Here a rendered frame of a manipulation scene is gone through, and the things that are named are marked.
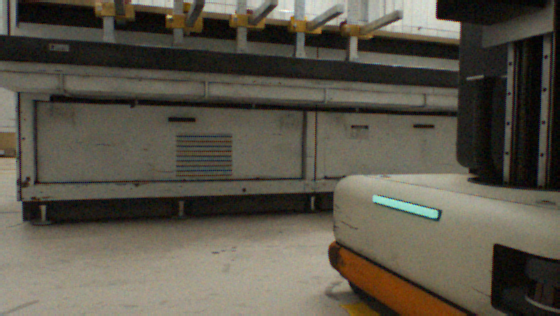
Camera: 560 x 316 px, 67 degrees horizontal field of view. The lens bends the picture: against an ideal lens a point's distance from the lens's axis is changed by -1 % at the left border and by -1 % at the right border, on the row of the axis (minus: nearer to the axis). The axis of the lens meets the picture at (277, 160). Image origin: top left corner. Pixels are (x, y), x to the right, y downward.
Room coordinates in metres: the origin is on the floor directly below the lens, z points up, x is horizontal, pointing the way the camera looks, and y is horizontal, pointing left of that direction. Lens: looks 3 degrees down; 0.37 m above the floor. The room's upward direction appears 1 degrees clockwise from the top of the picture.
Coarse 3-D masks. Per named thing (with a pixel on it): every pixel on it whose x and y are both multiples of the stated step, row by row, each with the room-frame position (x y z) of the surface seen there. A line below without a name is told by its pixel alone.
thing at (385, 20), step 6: (396, 12) 1.64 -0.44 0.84; (402, 12) 1.64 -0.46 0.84; (378, 18) 1.75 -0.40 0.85; (384, 18) 1.71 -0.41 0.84; (390, 18) 1.67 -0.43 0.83; (396, 18) 1.65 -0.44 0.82; (402, 18) 1.65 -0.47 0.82; (366, 24) 1.85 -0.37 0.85; (372, 24) 1.80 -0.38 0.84; (378, 24) 1.76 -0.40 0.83; (384, 24) 1.73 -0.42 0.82; (360, 30) 1.89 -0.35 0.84; (366, 30) 1.84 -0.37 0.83; (372, 30) 1.83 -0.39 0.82
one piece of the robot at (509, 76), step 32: (480, 32) 1.02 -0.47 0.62; (480, 64) 1.02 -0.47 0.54; (512, 64) 0.86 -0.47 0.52; (544, 64) 0.79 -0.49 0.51; (480, 96) 0.93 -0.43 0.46; (512, 96) 0.86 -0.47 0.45; (544, 96) 0.79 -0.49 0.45; (480, 128) 0.92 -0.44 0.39; (512, 128) 0.86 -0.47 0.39; (544, 128) 0.79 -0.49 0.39; (480, 160) 0.93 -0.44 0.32; (512, 160) 0.86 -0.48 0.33; (544, 160) 0.78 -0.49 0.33
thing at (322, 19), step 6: (336, 6) 1.56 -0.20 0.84; (342, 6) 1.56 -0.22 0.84; (324, 12) 1.65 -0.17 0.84; (330, 12) 1.60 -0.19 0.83; (336, 12) 1.56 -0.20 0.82; (342, 12) 1.56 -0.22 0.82; (318, 18) 1.71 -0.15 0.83; (324, 18) 1.65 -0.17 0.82; (330, 18) 1.64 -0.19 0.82; (312, 24) 1.76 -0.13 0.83; (318, 24) 1.73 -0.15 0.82; (324, 24) 1.72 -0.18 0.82; (312, 30) 1.82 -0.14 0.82
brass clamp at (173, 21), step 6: (168, 18) 1.64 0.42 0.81; (174, 18) 1.64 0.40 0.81; (180, 18) 1.65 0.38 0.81; (198, 18) 1.67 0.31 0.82; (168, 24) 1.64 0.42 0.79; (174, 24) 1.64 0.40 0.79; (180, 24) 1.65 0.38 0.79; (198, 24) 1.67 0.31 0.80; (186, 30) 1.69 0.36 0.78; (192, 30) 1.69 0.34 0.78; (198, 30) 1.69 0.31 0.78
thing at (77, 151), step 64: (448, 64) 2.33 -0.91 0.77; (64, 128) 1.75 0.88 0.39; (128, 128) 1.84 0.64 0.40; (192, 128) 1.92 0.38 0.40; (256, 128) 2.02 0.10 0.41; (320, 128) 2.09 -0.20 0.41; (384, 128) 2.24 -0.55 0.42; (448, 128) 2.37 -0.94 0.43; (64, 192) 1.72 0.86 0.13; (128, 192) 1.80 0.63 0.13; (192, 192) 1.89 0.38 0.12; (256, 192) 1.98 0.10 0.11; (320, 192) 2.10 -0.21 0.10
